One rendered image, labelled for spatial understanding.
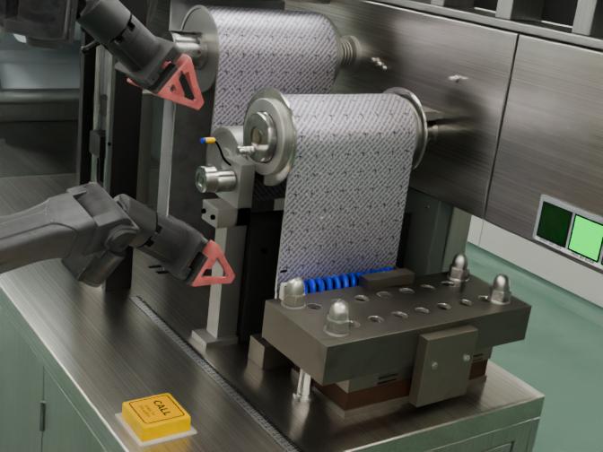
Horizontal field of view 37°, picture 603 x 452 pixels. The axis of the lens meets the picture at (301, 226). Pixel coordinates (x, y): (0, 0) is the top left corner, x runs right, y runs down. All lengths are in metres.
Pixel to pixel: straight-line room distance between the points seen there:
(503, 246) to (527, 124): 3.29
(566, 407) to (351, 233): 2.15
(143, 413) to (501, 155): 0.67
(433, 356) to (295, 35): 0.61
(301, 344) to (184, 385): 0.20
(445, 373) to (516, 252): 3.29
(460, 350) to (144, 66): 0.61
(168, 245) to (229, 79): 0.39
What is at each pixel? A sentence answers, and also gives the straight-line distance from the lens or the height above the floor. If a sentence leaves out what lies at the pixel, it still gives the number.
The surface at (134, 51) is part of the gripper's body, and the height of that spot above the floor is 1.38.
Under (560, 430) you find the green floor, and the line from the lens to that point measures 3.30.
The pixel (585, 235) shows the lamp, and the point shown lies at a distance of 1.32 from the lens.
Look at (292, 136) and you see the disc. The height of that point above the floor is 1.27.
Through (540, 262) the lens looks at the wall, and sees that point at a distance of 4.51.
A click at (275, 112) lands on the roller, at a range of 1.31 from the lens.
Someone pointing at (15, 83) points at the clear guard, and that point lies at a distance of 2.21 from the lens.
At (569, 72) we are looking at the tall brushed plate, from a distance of 1.34.
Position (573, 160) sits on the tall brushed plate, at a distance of 1.34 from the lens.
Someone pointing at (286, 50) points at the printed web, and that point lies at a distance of 1.55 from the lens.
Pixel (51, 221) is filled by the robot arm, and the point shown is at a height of 1.20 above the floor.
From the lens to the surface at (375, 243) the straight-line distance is 1.45.
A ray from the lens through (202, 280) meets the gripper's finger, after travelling 1.24.
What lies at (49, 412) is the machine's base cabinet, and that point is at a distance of 1.57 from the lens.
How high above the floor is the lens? 1.56
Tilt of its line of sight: 19 degrees down
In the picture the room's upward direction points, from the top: 7 degrees clockwise
